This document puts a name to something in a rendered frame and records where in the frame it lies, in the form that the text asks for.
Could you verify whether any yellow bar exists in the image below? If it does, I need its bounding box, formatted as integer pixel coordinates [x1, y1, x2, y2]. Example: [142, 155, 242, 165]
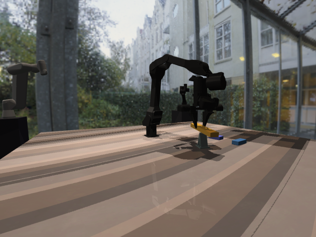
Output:
[191, 123, 219, 138]

